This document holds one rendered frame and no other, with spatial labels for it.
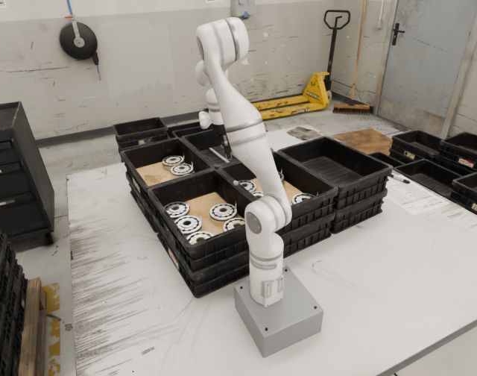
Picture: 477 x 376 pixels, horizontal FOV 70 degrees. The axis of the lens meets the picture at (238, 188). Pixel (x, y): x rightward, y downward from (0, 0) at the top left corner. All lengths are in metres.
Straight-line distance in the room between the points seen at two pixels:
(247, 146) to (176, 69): 3.80
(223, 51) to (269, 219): 0.39
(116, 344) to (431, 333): 0.91
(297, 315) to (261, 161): 0.45
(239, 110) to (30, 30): 3.70
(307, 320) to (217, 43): 0.74
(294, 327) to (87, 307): 0.67
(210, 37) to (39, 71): 3.69
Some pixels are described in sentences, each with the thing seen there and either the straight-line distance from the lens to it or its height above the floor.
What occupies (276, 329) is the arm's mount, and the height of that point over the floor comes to 0.79.
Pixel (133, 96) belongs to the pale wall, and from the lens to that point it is 4.50.
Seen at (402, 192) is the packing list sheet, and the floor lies 0.70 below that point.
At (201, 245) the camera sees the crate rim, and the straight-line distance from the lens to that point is 1.02.
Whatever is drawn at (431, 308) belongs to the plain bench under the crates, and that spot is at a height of 0.70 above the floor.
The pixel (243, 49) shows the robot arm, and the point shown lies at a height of 1.46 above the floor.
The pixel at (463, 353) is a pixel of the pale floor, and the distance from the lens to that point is 2.15.
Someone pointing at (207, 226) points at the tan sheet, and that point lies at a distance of 1.25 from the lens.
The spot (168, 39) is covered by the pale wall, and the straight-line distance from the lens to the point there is 4.48.
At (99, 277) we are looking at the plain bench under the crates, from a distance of 1.35.
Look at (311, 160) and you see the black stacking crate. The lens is 1.70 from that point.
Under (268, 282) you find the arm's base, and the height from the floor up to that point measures 0.89.
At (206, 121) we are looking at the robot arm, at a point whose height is 1.18.
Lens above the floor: 1.59
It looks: 31 degrees down
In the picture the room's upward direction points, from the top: 2 degrees counter-clockwise
